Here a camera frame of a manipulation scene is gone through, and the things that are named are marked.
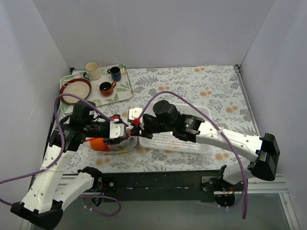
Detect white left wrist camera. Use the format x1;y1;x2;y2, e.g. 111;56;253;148
109;115;128;139

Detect fake orange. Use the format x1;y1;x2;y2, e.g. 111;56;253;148
90;138;109;151

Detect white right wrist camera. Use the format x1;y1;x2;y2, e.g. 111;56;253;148
127;107;143;126

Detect leaf print serving tray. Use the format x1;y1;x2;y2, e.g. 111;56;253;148
60;64;133;114

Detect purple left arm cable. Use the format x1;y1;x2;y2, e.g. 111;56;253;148
0;93;122;218

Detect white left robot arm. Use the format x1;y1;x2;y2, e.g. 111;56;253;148
11;101;127;230

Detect clear zip top bag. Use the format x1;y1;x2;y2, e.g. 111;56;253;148
83;129;138;155

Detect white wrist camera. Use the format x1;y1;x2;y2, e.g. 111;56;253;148
127;107;143;126
109;115;128;139

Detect orange brown ceramic mug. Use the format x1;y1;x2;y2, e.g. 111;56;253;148
99;81;117;96

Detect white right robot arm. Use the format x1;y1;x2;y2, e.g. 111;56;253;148
128;100;280;191

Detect floral table mat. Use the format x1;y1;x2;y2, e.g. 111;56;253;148
66;66;259;174

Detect dark blue mug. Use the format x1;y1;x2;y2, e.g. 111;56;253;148
107;66;121;82

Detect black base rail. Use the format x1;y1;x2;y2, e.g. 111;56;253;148
87;170;222;202

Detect red rimmed cream plate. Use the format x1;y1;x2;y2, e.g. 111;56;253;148
59;78;92;99

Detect white plastic basket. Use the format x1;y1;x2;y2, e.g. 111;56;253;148
138;102;213;154

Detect cream enamel mug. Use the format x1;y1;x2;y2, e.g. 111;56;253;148
83;61;101;81

